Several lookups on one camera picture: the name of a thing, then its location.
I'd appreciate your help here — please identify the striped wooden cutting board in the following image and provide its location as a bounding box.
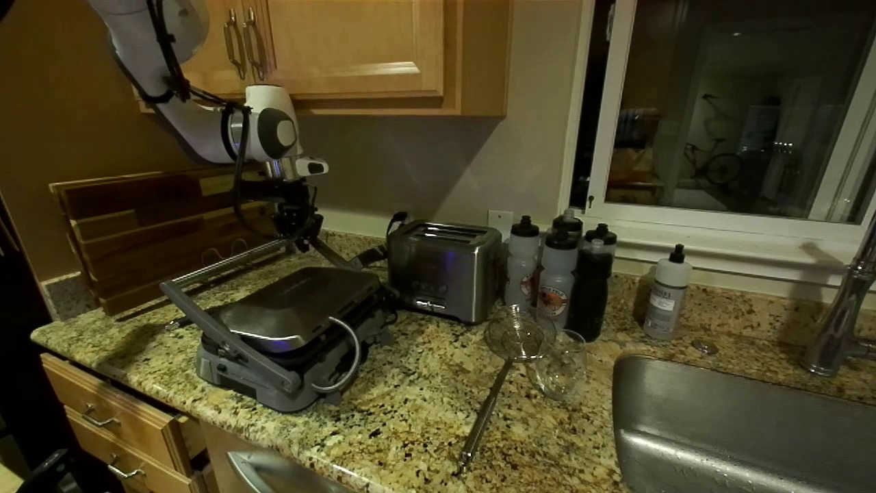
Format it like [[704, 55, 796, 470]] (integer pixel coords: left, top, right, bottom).
[[66, 198, 284, 320]]

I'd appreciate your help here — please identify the wooden drawer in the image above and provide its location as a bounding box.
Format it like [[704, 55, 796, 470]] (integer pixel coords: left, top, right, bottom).
[[66, 414, 199, 493], [39, 352, 204, 476]]

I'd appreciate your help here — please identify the steel kitchen faucet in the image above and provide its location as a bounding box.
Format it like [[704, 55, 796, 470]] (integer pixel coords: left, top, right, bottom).
[[804, 217, 876, 378]]

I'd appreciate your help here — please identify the stainless steel toaster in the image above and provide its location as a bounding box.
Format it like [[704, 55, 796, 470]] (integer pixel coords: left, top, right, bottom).
[[384, 211, 505, 329]]

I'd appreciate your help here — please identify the long steel utensil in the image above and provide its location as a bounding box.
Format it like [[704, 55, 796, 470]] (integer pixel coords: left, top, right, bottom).
[[452, 352, 514, 478]]

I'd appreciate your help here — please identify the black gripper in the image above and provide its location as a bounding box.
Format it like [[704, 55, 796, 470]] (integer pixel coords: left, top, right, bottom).
[[258, 176, 325, 254]]

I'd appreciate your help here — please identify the curved steel dishwasher handle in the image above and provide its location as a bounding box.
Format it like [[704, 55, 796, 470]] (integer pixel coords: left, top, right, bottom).
[[225, 450, 318, 493]]

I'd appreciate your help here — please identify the grey bottle with red print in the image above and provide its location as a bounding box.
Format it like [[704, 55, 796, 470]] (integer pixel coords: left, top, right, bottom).
[[533, 226, 583, 336]]

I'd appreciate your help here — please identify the steel cabinet door handle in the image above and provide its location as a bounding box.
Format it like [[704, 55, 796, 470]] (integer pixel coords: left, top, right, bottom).
[[243, 6, 270, 83], [222, 9, 249, 83]]

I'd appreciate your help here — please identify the clear wine glass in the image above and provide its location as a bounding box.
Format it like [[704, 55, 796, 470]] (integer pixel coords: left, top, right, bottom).
[[479, 305, 590, 409]]

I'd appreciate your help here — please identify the grey looped grill cord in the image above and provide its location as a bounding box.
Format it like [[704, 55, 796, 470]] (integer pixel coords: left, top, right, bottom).
[[306, 313, 364, 396]]

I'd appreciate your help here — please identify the steel drawer handle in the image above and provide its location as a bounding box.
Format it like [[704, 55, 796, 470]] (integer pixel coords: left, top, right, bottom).
[[103, 458, 148, 485], [78, 404, 122, 433]]

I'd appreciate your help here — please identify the small white bottle black cap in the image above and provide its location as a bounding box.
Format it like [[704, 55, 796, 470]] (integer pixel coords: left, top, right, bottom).
[[641, 242, 696, 344]]

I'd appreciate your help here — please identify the clear bottle with black cap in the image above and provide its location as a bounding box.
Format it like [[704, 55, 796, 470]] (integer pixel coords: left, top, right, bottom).
[[503, 213, 541, 318]]

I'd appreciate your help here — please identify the stainless steel sink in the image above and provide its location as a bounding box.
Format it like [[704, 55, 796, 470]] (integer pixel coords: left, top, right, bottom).
[[609, 352, 876, 493]]

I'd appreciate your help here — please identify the wooden wall cabinet door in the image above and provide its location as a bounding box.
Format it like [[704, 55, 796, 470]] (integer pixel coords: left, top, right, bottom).
[[117, 0, 269, 102], [262, 0, 452, 102]]

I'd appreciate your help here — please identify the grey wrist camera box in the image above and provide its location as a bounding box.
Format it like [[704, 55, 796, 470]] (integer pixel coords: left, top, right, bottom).
[[288, 157, 332, 180]]

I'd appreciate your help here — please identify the black capped bottle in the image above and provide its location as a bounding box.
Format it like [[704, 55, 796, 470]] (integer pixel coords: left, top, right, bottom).
[[553, 205, 586, 232]]

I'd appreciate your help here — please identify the stainless steel contact grill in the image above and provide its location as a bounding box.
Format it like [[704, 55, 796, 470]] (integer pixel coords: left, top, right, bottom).
[[159, 237, 401, 417]]

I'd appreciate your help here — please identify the black water bottle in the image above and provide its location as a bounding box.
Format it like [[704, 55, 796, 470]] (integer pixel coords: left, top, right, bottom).
[[566, 222, 620, 344]]

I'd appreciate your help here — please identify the white framed window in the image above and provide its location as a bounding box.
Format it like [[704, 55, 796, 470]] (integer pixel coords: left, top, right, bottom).
[[557, 0, 876, 269]]

